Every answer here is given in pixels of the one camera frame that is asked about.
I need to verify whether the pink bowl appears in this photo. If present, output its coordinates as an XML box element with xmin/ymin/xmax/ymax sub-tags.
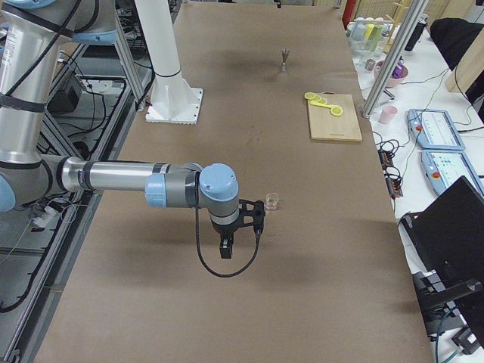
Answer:
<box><xmin>374</xmin><ymin>60</ymin><xmax>408</xmax><ymax>88</ymax></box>

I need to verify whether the bamboo cutting board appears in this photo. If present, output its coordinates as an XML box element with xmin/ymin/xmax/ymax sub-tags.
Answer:
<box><xmin>306</xmin><ymin>94</ymin><xmax>362</xmax><ymax>142</ymax></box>

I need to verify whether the steel jigger measuring cup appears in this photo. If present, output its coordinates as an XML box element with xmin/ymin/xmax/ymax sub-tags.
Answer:
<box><xmin>280</xmin><ymin>48</ymin><xmax>290</xmax><ymax>73</ymax></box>

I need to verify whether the black computer monitor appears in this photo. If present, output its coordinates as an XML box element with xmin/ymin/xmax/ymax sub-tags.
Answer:
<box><xmin>401</xmin><ymin>176</ymin><xmax>483</xmax><ymax>344</ymax></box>

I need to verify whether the black water bottle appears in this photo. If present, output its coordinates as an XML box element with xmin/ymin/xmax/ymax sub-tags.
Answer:
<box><xmin>405</xmin><ymin>14</ymin><xmax>428</xmax><ymax>51</ymax></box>

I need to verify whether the white pedestal column base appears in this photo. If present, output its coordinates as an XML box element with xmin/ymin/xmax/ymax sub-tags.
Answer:
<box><xmin>135</xmin><ymin>0</ymin><xmax>203</xmax><ymax>125</ymax></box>

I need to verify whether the wooden cup tree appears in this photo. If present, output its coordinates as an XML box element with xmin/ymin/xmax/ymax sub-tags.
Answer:
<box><xmin>383</xmin><ymin>0</ymin><xmax>411</xmax><ymax>54</ymax></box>

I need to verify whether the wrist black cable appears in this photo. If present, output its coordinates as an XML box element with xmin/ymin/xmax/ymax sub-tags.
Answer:
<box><xmin>194</xmin><ymin>173</ymin><xmax>262</xmax><ymax>278</ymax></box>

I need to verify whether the pink plastic cup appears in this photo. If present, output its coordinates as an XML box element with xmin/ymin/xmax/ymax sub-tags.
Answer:
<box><xmin>379</xmin><ymin>105</ymin><xmax>398</xmax><ymax>125</ymax></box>

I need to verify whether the teach pendant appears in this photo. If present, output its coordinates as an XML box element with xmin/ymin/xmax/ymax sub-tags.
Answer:
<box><xmin>407</xmin><ymin>109</ymin><xmax>465</xmax><ymax>151</ymax></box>
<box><xmin>421</xmin><ymin>150</ymin><xmax>475</xmax><ymax>195</ymax></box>

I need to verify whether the aluminium frame post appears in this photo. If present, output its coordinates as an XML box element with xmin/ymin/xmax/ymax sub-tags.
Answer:
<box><xmin>361</xmin><ymin>0</ymin><xmax>429</xmax><ymax>119</ymax></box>

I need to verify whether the yellow plastic spoon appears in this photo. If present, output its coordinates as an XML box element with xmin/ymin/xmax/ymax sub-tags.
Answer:
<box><xmin>310</xmin><ymin>101</ymin><xmax>343</xmax><ymax>110</ymax></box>

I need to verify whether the small clear glass cup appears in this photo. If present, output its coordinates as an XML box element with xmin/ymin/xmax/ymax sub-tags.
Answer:
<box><xmin>265</xmin><ymin>192</ymin><xmax>279</xmax><ymax>211</ymax></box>

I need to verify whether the black power box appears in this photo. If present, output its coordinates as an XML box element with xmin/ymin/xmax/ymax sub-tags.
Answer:
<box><xmin>47</xmin><ymin>74</ymin><xmax>82</xmax><ymax>114</ymax></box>

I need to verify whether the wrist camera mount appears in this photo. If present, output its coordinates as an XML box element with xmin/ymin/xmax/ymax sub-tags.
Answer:
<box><xmin>237</xmin><ymin>199</ymin><xmax>265</xmax><ymax>237</ymax></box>

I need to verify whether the lower teach pendant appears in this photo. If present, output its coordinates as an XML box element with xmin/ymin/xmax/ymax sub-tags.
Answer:
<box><xmin>421</xmin><ymin>150</ymin><xmax>475</xmax><ymax>195</ymax></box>

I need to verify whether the yellow cup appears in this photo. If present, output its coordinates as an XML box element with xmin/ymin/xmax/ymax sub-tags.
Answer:
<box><xmin>364</xmin><ymin>23</ymin><xmax>375</xmax><ymax>41</ymax></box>

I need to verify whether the upper teach pendant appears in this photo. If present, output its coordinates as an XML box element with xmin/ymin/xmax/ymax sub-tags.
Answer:
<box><xmin>407</xmin><ymin>109</ymin><xmax>465</xmax><ymax>151</ymax></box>

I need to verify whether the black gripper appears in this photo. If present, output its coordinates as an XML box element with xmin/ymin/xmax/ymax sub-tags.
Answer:
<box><xmin>212</xmin><ymin>222</ymin><xmax>238</xmax><ymax>259</ymax></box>

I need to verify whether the green tumbler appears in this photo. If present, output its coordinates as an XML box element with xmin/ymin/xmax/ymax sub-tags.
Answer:
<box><xmin>368</xmin><ymin>24</ymin><xmax>383</xmax><ymax>52</ymax></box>

